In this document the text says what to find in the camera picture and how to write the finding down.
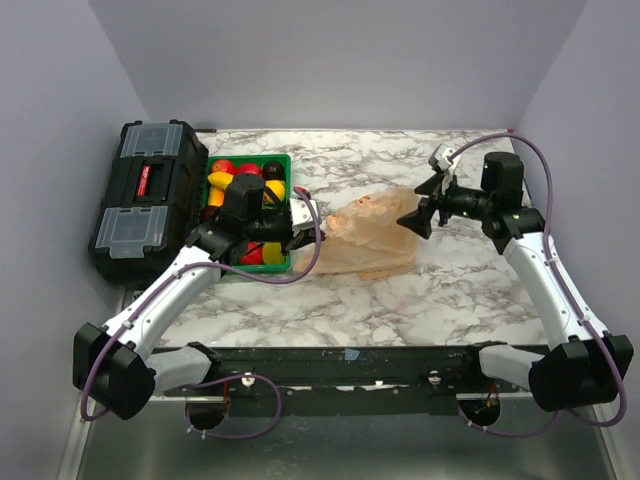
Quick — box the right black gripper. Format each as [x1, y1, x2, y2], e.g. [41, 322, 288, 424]
[398, 170, 494, 238]

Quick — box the orange plastic bag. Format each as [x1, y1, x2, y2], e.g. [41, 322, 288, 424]
[311, 187, 419, 280]

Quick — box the orange green fake mango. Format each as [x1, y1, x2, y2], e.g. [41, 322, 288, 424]
[207, 187, 225, 207]

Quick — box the red fake apple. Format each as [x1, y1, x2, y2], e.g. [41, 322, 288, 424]
[210, 159, 237, 175]

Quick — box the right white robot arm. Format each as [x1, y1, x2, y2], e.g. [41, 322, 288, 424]
[397, 145, 633, 412]

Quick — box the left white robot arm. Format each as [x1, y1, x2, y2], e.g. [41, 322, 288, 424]
[72, 174, 323, 421]

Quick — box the yellow fake starfruit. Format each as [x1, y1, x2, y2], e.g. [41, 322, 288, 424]
[262, 242, 286, 265]

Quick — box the red fake strawberry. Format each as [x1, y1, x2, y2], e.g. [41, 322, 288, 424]
[240, 242, 264, 266]

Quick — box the yellow fake pear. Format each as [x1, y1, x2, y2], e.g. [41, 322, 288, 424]
[264, 180, 286, 205]

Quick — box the dark purple fake plum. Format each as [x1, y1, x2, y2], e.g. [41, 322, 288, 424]
[261, 161, 286, 181]

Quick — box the red fake pomegranate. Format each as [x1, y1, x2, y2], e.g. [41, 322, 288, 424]
[236, 163, 262, 177]

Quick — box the yellow fake banana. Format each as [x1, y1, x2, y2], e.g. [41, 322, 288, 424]
[207, 171, 234, 191]

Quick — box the green plastic basket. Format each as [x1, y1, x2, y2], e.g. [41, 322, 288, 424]
[201, 154, 292, 274]

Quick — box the blue tape piece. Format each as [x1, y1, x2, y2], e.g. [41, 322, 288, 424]
[344, 348, 360, 362]

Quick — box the black tool box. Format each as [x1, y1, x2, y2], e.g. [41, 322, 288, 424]
[88, 120, 209, 287]

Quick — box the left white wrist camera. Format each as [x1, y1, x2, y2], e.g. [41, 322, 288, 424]
[288, 195, 321, 235]

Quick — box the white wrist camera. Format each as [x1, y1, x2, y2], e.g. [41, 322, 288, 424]
[428, 144, 458, 174]
[288, 195, 321, 235]

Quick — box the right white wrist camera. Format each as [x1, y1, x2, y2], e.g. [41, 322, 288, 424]
[428, 144, 458, 174]

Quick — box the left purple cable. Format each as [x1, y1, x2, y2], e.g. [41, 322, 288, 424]
[80, 187, 324, 441]

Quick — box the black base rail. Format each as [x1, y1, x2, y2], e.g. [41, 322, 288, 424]
[166, 347, 515, 417]

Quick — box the aluminium frame rail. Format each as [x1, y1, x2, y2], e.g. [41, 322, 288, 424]
[79, 384, 611, 402]

